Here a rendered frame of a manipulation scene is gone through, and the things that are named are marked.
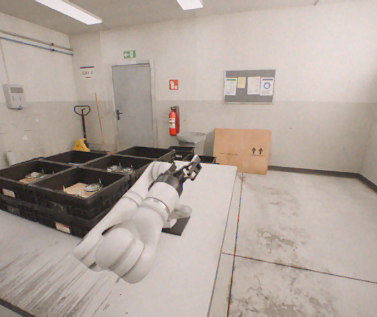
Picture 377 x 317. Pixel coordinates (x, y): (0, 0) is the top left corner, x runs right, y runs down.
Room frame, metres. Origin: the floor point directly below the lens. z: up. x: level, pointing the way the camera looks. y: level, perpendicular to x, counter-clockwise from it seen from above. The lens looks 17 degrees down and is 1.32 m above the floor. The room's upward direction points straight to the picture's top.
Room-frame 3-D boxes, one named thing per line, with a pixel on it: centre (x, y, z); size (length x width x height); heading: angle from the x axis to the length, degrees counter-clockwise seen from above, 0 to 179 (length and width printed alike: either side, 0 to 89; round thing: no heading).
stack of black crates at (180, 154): (2.91, 0.12, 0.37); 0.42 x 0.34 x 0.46; 73
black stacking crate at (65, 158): (1.33, 0.82, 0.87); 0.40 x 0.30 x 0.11; 69
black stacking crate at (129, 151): (1.47, 0.34, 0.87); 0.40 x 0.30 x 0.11; 69
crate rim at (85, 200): (0.91, 0.55, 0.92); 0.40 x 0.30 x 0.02; 69
